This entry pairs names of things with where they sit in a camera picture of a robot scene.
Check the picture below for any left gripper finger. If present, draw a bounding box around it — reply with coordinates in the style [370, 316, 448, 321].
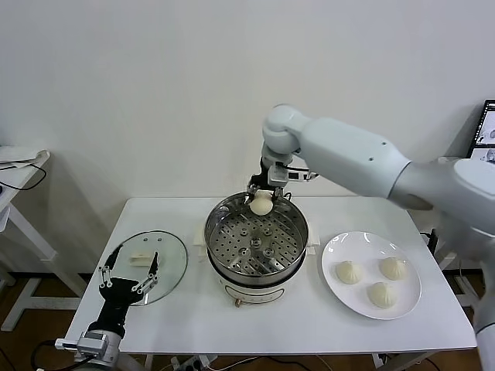
[98, 250, 121, 289]
[133, 251, 159, 298]

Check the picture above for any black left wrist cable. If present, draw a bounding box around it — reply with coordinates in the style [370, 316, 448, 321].
[30, 339, 59, 371]

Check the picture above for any white power strip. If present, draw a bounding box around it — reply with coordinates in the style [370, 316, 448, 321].
[169, 355, 217, 371]

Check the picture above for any cream electric cooking pot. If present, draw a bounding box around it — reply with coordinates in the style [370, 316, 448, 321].
[192, 222, 321, 306]

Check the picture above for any round glass pot lid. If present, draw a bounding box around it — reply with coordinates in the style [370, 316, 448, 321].
[103, 230, 189, 306]

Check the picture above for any round white plate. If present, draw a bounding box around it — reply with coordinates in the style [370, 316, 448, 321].
[320, 230, 422, 321]

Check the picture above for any white laptop side table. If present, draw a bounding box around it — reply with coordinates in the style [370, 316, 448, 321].
[435, 156, 488, 310]

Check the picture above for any white folded cloth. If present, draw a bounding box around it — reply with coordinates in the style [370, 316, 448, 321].
[0, 145, 51, 168]

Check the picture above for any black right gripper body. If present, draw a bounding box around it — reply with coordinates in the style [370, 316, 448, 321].
[249, 165, 287, 192]

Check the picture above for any white steamed baozi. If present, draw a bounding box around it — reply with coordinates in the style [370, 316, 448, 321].
[366, 281, 398, 309]
[249, 192, 274, 216]
[335, 260, 365, 286]
[377, 257, 408, 281]

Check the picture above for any open grey laptop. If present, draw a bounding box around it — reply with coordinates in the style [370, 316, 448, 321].
[470, 99, 495, 159]

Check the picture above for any perforated steel steamer basket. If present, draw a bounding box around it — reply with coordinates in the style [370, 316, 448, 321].
[203, 192, 310, 276]

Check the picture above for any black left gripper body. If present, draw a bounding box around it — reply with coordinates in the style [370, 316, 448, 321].
[96, 278, 146, 333]

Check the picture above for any thin black looped cable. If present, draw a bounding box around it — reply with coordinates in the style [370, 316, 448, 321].
[0, 160, 48, 192]

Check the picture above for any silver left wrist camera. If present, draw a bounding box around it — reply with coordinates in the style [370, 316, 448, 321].
[56, 332, 110, 356]

